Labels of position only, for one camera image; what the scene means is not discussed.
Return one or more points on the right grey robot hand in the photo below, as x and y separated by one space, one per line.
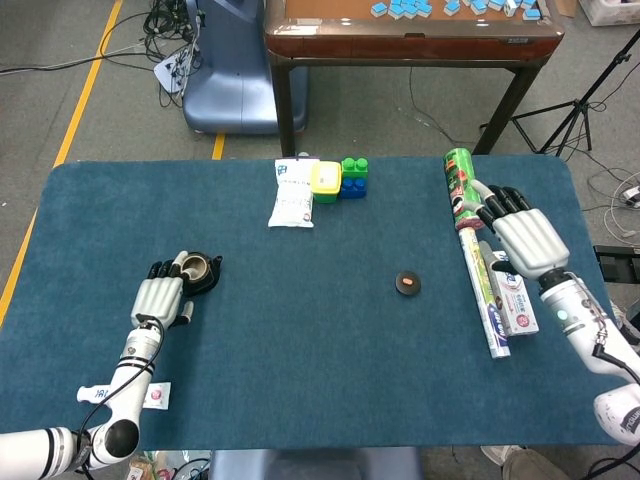
530 240

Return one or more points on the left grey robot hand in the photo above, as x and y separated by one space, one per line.
157 300

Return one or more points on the black cast iron teapot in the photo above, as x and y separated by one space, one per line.
205 282

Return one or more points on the black lid with orange knob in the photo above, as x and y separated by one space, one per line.
407 288

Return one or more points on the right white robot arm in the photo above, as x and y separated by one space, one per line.
575 320

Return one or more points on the blue mobile robot base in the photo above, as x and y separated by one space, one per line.
235 90

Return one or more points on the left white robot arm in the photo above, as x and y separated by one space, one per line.
130 370

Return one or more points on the green yellow-lidded container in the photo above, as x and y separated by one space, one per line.
326 180

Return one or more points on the white toothpaste box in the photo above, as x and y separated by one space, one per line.
520 310

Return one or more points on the white rolled paper tube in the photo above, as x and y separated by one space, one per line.
487 300

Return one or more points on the green chips can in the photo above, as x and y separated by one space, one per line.
460 185

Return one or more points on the white toothpaste tube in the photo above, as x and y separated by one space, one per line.
157 396

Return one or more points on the black tripod stand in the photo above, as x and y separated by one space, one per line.
575 107

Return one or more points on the white plastic snack bag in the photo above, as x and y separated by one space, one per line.
290 200

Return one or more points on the colourful snack packet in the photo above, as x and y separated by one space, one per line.
140 467

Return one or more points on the blue felt table mat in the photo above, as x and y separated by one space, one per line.
320 350

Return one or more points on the blue toy building brick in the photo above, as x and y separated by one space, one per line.
354 190

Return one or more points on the green toy building brick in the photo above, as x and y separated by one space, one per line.
355 170

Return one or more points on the white sneaker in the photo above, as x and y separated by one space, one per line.
495 455

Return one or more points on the khaki trouser leg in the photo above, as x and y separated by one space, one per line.
530 465

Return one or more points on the white power strip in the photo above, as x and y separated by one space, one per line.
167 75

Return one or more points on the blue white mahjong tile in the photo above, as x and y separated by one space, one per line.
378 7
531 13

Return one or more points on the blue robot torso base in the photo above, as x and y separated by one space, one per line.
315 465

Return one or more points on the brown mahjong table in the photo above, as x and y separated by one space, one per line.
400 47

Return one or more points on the white dotted mahjong tile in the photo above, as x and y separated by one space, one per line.
510 7

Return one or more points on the white storage basket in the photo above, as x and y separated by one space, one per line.
615 12

